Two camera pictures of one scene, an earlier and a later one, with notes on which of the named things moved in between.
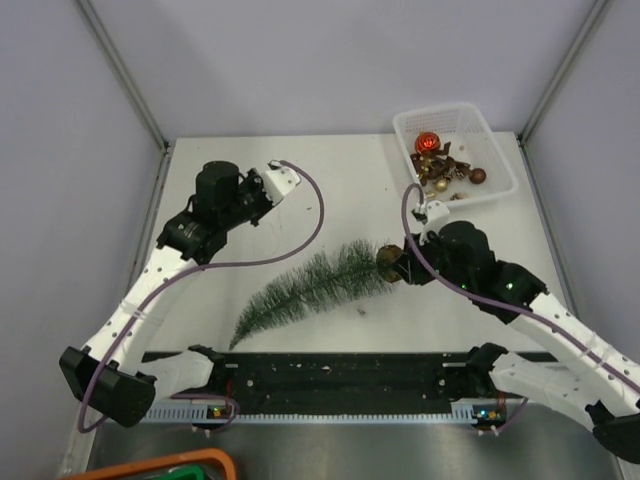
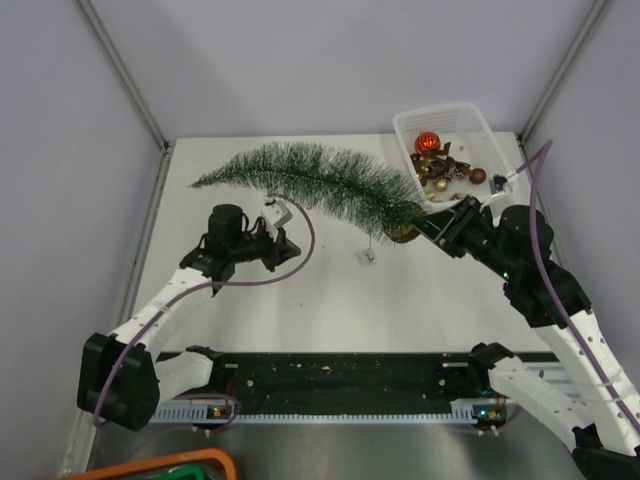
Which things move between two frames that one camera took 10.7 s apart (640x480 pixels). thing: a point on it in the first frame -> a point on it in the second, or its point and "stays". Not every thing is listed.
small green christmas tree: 312,279 -> 348,185
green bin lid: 188,473 stays
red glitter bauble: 427,142 stays
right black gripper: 407,266 -> 446,226
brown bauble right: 477,176 stays
